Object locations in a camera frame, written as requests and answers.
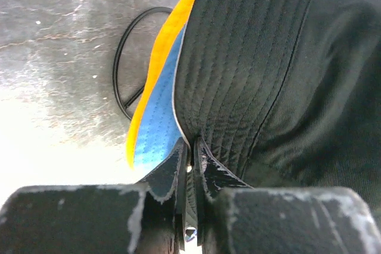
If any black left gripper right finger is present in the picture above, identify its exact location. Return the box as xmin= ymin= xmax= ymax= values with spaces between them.
xmin=193 ymin=137 xmax=252 ymax=247

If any yellow bucket hat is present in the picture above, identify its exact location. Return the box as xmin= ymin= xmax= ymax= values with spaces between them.
xmin=126 ymin=0 xmax=195 ymax=169

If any black hat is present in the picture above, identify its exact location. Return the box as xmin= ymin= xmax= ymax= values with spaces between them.
xmin=173 ymin=0 xmax=380 ymax=210

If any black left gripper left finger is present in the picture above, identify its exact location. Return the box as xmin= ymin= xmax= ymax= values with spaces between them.
xmin=138 ymin=138 xmax=188 ymax=250

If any black wire hat stand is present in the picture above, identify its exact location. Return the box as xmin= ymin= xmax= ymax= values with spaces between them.
xmin=111 ymin=7 xmax=173 ymax=121

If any blue bucket hat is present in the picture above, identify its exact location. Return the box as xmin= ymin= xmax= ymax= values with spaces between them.
xmin=132 ymin=25 xmax=186 ymax=176

